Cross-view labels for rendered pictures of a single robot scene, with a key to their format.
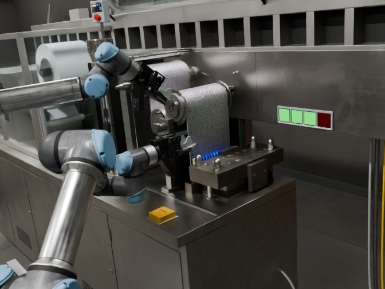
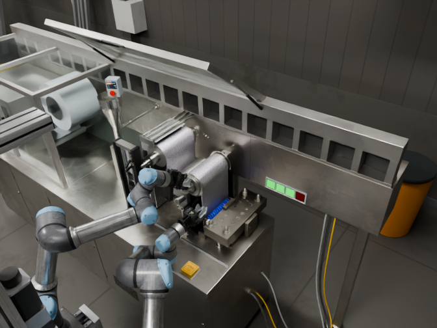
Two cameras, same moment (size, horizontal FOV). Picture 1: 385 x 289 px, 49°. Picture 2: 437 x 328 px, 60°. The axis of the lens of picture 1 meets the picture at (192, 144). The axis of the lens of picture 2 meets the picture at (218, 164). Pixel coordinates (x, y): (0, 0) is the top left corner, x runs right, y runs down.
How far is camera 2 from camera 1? 1.00 m
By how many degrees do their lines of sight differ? 23
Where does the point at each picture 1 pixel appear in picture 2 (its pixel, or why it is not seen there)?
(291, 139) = not seen: hidden behind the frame
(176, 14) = (180, 84)
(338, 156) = not seen: hidden behind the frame
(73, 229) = not seen: outside the picture
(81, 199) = (160, 318)
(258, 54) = (253, 140)
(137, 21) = (139, 73)
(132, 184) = (169, 255)
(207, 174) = (218, 236)
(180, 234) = (207, 291)
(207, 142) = (213, 202)
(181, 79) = (188, 146)
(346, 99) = (317, 190)
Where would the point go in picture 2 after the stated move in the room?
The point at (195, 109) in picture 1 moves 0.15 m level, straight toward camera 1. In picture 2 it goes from (207, 186) to (212, 204)
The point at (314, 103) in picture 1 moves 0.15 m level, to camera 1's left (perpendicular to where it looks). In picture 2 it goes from (294, 184) to (267, 189)
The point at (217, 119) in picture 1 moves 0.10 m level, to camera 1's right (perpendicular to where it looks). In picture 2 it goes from (221, 183) to (238, 181)
